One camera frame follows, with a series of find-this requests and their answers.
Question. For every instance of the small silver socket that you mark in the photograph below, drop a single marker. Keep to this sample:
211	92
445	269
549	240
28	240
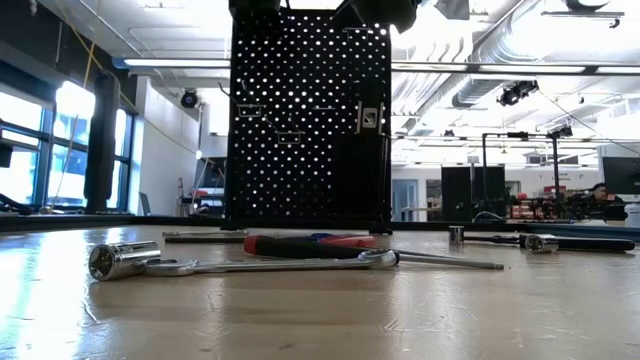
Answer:
456	235

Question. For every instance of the short silver socket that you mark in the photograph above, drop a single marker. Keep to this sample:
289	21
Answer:
541	243

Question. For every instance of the large silver combination wrench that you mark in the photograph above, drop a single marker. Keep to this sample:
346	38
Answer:
250	265

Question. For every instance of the long silver socket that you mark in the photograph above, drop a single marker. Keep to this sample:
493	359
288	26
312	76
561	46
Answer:
125	260

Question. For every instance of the double prong peg hook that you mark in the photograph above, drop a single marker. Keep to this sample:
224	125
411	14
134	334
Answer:
251	116
290	143

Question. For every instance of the large black pegboard bin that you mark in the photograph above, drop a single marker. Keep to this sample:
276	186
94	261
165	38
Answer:
255	4

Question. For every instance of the black track lights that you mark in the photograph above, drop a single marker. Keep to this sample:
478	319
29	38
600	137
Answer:
517	92

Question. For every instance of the tall black pegboard bin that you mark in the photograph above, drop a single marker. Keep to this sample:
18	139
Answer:
362	180

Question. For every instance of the black perforated pegboard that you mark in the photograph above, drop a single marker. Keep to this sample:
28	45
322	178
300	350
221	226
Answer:
310	175

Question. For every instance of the ceiling light strip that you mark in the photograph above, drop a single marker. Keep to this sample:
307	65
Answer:
550	69
175	62

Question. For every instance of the blue door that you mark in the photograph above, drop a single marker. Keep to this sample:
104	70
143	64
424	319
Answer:
405	200

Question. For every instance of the black cabinet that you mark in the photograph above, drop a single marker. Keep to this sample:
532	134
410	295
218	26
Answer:
470	192

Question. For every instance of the black ceiling fixture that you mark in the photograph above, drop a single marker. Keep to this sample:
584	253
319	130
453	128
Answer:
585	5

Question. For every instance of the round black ceiling spotlight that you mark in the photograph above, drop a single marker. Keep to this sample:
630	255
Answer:
189	99

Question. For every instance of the shelf with red boxes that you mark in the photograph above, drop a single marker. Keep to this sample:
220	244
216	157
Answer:
525	210

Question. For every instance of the black screwdriver red cap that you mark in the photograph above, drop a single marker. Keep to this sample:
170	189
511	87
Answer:
300	247

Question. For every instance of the person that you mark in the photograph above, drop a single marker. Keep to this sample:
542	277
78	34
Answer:
602	197

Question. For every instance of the black monitor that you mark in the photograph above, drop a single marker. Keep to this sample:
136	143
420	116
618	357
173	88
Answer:
622	175

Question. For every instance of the black pillar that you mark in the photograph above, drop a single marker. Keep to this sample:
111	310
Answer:
102	145

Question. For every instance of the silver bracket tool holder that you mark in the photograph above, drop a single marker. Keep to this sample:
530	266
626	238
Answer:
370	117

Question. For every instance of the silver ventilation duct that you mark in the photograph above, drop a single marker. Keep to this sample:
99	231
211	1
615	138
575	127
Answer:
472	92

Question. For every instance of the black camera rig stand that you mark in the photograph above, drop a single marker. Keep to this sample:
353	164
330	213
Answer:
556	170

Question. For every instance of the black aluminium table frame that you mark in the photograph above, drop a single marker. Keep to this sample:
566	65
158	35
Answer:
75	222

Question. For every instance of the black wall box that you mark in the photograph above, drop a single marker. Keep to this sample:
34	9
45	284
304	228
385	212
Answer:
5	155

